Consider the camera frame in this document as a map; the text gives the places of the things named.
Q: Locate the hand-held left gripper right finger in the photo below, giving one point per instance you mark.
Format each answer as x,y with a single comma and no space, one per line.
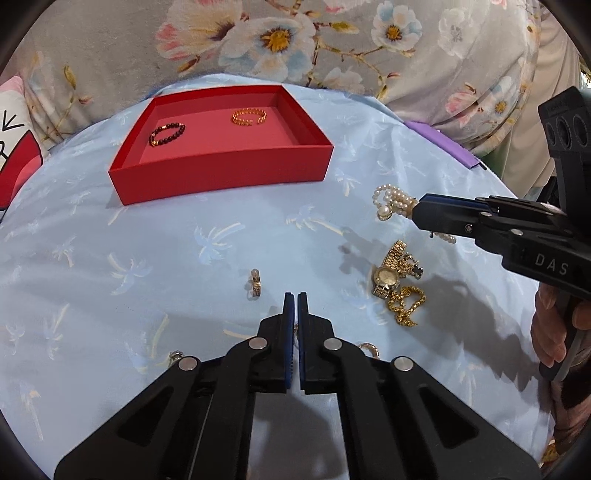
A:
303,323

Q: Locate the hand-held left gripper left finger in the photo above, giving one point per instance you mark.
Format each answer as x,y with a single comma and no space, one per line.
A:
289,323

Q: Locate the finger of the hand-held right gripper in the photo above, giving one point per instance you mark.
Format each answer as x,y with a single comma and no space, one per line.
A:
443,219
448,198

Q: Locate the gold wristwatch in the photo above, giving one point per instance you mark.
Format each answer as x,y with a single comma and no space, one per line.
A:
387,277

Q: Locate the red cardboard box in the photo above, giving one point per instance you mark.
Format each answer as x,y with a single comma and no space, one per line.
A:
240,138

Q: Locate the person's right hand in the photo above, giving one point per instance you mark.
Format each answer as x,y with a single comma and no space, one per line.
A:
547,327

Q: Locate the purple flat object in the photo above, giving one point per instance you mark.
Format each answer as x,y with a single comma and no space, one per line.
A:
443,141

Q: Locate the beige cloth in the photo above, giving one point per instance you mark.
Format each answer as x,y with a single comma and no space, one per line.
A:
558,74

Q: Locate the gold bangle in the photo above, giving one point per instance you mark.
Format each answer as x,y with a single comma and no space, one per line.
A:
249,116

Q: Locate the grey floral blanket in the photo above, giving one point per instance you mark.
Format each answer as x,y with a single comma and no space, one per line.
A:
277,37

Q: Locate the white cartoon face pillow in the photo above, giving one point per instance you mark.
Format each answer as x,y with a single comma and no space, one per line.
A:
18,138

